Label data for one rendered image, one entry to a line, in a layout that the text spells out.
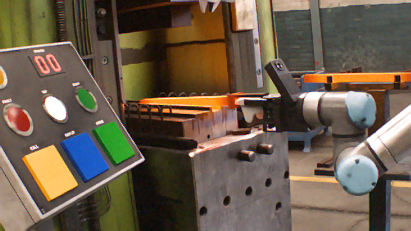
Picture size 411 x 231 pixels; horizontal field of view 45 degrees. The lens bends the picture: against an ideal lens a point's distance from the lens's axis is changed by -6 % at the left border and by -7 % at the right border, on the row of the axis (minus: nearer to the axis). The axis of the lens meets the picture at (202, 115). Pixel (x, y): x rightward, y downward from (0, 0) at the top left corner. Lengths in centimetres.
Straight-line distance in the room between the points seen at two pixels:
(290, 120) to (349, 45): 786
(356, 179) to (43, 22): 76
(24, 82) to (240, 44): 92
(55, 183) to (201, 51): 101
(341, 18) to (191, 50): 743
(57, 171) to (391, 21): 823
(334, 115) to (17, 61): 64
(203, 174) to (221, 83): 47
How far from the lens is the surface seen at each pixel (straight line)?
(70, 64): 101
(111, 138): 95
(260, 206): 145
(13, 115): 81
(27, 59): 92
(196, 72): 172
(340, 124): 110
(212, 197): 129
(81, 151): 87
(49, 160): 80
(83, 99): 96
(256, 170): 141
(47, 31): 122
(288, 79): 120
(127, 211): 139
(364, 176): 98
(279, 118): 119
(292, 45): 943
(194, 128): 131
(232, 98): 129
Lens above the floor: 119
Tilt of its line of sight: 9 degrees down
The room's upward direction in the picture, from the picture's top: 5 degrees counter-clockwise
